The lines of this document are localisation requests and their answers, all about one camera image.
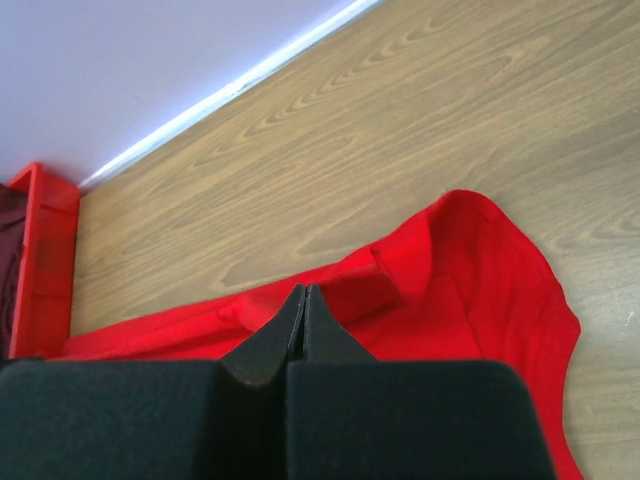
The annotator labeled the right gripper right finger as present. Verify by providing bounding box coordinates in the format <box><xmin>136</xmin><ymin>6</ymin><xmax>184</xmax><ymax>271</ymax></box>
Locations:
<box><xmin>287</xmin><ymin>286</ymin><xmax>555</xmax><ymax>479</ymax></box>

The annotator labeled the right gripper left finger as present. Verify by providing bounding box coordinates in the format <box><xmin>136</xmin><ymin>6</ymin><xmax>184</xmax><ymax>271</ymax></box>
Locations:
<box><xmin>1</xmin><ymin>286</ymin><xmax>306</xmax><ymax>479</ymax></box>

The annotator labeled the bright red t shirt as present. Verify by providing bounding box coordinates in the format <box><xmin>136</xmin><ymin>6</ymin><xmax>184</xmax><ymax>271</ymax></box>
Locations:
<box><xmin>62</xmin><ymin>190</ymin><xmax>581</xmax><ymax>479</ymax></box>

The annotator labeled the red plastic bin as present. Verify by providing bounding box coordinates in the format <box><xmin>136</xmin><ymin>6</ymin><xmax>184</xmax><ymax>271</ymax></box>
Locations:
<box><xmin>8</xmin><ymin>162</ymin><xmax>80</xmax><ymax>358</ymax></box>

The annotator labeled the maroon t shirt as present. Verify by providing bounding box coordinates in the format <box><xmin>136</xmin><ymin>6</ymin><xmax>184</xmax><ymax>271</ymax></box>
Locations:
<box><xmin>0</xmin><ymin>185</ymin><xmax>27</xmax><ymax>358</ymax></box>

